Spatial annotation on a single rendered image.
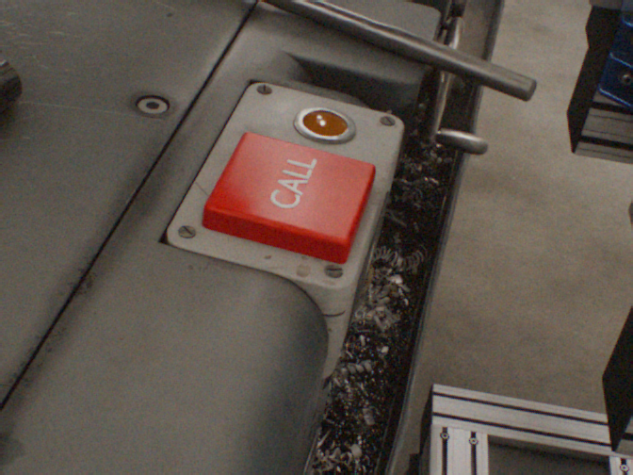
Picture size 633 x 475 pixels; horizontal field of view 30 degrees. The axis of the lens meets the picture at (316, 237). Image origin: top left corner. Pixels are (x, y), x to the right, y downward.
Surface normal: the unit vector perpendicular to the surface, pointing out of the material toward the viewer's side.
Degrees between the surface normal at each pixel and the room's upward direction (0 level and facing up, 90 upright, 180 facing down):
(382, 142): 0
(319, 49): 0
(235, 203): 0
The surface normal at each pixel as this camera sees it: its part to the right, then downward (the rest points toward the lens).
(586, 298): 0.14, -0.78
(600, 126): -0.10, 0.61
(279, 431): 0.89, -0.20
